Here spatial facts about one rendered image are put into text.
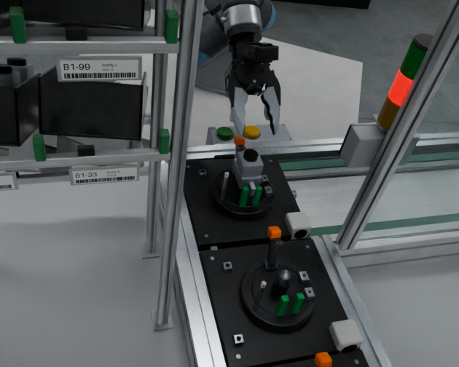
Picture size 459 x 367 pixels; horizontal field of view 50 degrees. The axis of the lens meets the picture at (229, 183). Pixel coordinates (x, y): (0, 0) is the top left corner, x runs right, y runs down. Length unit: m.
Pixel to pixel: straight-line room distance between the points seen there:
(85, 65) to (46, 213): 0.67
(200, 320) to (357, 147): 0.41
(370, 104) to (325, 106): 1.73
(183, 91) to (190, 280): 0.45
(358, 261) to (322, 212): 0.14
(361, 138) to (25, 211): 0.74
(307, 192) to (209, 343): 0.49
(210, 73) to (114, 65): 0.99
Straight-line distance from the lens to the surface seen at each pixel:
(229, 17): 1.01
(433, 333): 1.16
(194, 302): 0.92
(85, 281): 1.06
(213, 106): 1.49
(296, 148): 1.25
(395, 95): 0.85
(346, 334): 0.92
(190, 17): 0.54
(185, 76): 0.58
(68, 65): 0.55
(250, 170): 0.99
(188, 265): 0.97
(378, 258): 1.15
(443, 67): 0.80
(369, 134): 0.89
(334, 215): 1.18
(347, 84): 1.75
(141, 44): 0.55
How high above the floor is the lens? 1.75
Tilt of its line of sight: 45 degrees down
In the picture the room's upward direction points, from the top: 12 degrees clockwise
